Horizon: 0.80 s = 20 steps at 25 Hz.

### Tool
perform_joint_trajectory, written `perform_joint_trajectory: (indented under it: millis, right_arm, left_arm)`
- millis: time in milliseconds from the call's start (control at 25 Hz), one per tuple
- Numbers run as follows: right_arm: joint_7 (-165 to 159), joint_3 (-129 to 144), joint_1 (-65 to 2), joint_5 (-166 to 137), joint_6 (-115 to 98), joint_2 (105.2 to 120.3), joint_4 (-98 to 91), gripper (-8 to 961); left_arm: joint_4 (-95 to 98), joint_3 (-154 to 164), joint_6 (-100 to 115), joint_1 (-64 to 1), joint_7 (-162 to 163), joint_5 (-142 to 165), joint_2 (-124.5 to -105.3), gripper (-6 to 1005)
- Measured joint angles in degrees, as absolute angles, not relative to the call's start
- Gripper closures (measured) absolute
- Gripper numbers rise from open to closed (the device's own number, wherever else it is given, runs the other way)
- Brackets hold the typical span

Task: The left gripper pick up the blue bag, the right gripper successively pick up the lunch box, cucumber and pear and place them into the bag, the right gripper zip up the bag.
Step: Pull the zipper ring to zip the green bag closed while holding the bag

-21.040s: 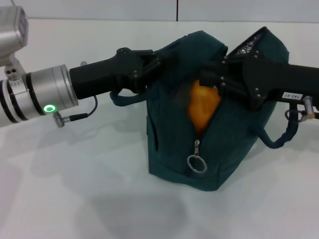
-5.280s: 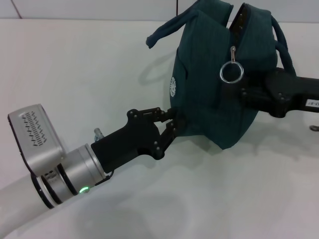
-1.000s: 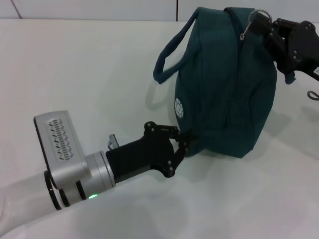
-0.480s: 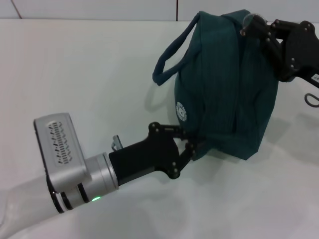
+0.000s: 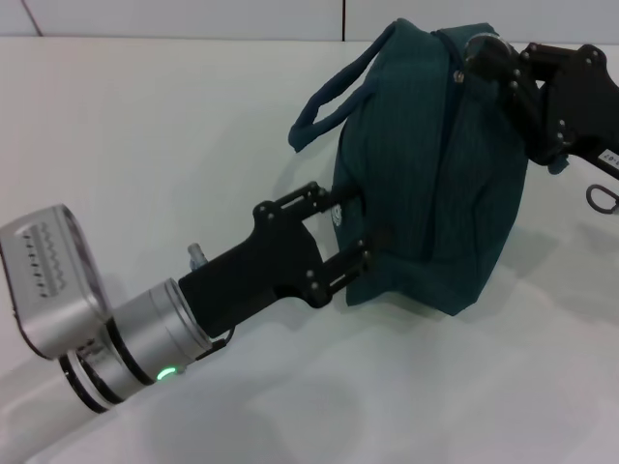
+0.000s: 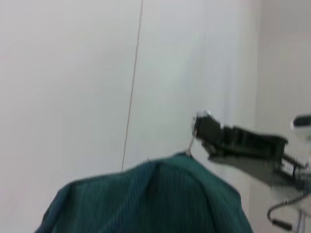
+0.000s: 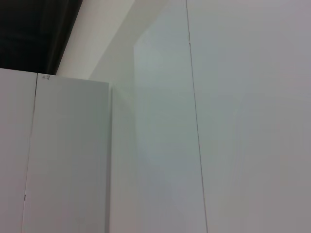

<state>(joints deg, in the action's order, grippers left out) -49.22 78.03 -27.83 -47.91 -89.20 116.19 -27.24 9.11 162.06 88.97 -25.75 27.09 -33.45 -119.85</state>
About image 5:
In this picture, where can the dark teal fabric lunch bag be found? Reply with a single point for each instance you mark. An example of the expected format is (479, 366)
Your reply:
(425, 183)

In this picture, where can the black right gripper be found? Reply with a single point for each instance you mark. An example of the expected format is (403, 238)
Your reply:
(580, 106)

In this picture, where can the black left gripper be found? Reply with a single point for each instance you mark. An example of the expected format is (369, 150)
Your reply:
(251, 275)

